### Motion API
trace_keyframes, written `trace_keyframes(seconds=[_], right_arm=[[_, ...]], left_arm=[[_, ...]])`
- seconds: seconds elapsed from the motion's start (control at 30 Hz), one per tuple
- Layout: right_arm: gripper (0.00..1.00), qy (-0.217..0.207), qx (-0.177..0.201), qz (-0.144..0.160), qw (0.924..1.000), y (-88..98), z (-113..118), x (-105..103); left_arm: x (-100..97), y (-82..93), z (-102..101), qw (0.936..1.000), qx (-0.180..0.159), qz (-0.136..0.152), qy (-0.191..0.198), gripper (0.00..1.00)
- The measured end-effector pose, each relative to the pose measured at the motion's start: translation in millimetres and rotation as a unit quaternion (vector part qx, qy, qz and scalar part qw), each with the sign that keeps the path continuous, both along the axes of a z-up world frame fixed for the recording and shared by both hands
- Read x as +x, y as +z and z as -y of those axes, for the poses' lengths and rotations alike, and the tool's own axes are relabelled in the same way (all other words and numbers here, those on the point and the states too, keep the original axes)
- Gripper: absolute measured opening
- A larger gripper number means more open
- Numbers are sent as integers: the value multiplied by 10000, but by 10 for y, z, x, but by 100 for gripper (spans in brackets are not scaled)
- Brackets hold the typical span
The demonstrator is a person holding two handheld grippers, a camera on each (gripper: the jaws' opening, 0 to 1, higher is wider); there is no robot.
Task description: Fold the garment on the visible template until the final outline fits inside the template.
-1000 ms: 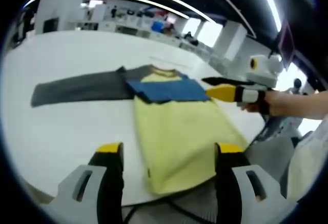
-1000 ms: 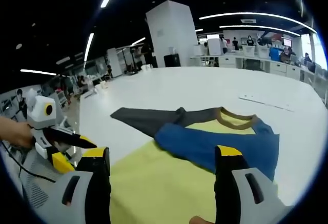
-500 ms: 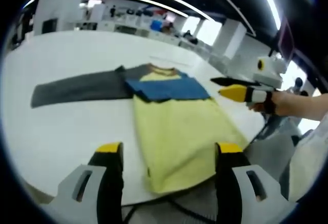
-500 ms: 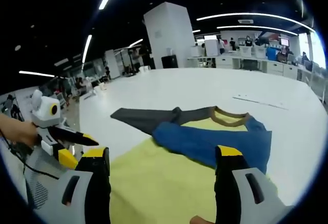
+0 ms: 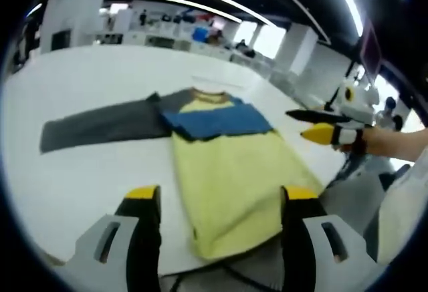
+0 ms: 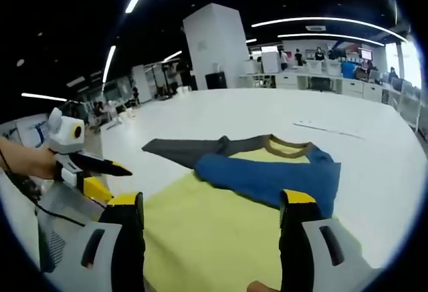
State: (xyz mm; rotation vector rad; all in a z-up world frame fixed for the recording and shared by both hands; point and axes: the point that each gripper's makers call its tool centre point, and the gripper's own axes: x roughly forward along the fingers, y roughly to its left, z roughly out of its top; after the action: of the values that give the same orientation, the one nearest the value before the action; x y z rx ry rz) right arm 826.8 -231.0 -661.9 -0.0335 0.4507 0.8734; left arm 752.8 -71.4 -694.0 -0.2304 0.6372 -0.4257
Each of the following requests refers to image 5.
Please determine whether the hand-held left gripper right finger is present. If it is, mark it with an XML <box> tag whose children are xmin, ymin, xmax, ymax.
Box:
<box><xmin>280</xmin><ymin>186</ymin><xmax>383</xmax><ymax>292</ymax></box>

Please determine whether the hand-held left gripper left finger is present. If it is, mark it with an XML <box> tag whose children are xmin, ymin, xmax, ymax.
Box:
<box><xmin>65</xmin><ymin>184</ymin><xmax>163</xmax><ymax>292</ymax></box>

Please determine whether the yellow blue grey garment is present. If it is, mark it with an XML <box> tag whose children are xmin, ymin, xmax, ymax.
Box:
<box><xmin>39</xmin><ymin>87</ymin><xmax>324</xmax><ymax>261</ymax></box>

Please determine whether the person's right hand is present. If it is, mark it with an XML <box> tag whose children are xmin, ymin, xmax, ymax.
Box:
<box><xmin>336</xmin><ymin>126</ymin><xmax>391</xmax><ymax>156</ymax></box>

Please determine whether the grey mesh office chair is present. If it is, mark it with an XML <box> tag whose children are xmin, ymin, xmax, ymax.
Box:
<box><xmin>156</xmin><ymin>153</ymin><xmax>412</xmax><ymax>292</ymax></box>

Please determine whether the dark hanging screen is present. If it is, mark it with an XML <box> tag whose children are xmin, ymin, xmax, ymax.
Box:
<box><xmin>360</xmin><ymin>21</ymin><xmax>383</xmax><ymax>76</ymax></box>

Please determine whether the narrow white pillar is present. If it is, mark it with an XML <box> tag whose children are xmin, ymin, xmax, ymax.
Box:
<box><xmin>276</xmin><ymin>24</ymin><xmax>318</xmax><ymax>76</ymax></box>

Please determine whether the blue bin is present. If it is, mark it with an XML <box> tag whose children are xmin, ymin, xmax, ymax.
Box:
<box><xmin>192</xmin><ymin>26</ymin><xmax>210</xmax><ymax>43</ymax></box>

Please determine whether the long white counter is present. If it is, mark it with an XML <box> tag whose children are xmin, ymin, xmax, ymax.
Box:
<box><xmin>93</xmin><ymin>31</ymin><xmax>268</xmax><ymax>69</ymax></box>

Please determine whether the black cabinet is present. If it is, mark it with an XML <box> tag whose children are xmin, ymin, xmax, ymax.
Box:
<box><xmin>50</xmin><ymin>28</ymin><xmax>72</xmax><ymax>51</ymax></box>

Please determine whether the wide white pillar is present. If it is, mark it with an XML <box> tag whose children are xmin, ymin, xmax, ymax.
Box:
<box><xmin>39</xmin><ymin>0</ymin><xmax>114</xmax><ymax>52</ymax></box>

